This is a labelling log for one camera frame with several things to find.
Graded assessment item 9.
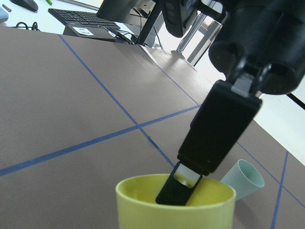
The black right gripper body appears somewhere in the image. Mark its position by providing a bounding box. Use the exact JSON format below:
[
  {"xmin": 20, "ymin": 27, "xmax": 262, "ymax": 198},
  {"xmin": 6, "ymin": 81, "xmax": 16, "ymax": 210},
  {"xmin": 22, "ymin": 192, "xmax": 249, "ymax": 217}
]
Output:
[{"xmin": 209, "ymin": 0, "xmax": 305, "ymax": 94}]

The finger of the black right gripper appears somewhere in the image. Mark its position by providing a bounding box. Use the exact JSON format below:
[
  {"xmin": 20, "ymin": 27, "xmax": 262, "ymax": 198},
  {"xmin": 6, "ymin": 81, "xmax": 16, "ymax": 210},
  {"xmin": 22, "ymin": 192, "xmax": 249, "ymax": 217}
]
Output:
[
  {"xmin": 177, "ymin": 80, "xmax": 262, "ymax": 176},
  {"xmin": 155, "ymin": 162, "xmax": 202, "ymax": 206}
]

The yellow cup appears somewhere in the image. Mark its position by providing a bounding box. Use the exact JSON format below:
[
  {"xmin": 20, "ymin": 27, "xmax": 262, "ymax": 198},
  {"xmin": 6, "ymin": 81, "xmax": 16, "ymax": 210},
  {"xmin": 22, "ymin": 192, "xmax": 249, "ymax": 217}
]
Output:
[{"xmin": 115, "ymin": 174, "xmax": 236, "ymax": 229}]

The light green cup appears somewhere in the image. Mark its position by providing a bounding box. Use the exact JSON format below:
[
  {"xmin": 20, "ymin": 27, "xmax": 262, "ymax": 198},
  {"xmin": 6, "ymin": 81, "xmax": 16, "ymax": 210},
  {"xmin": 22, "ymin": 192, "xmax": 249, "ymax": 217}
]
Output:
[{"xmin": 220, "ymin": 159, "xmax": 265, "ymax": 201}]

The black box with label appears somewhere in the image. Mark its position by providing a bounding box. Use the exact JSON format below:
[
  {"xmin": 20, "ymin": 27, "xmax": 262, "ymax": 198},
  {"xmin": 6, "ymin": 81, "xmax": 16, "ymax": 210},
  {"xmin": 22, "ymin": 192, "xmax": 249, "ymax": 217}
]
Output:
[{"xmin": 63, "ymin": 25, "xmax": 116, "ymax": 42}]

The black computer keyboard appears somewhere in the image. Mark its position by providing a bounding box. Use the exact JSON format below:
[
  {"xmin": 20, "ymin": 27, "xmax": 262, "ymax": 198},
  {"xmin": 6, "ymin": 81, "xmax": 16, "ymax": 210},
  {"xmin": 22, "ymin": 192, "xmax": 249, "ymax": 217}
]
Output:
[{"xmin": 48, "ymin": 8, "xmax": 120, "ymax": 30}]

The black computer mouse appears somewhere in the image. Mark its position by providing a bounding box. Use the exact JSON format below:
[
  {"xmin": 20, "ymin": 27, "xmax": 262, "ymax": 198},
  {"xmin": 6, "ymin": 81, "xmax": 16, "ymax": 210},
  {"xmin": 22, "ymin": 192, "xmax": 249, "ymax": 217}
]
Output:
[{"xmin": 10, "ymin": 0, "xmax": 39, "ymax": 12}]

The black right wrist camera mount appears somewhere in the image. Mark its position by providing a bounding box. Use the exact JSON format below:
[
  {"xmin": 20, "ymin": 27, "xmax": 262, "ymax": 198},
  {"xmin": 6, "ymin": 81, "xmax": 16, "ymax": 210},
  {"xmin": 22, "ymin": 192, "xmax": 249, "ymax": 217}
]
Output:
[{"xmin": 161, "ymin": 0, "xmax": 226, "ymax": 38}]

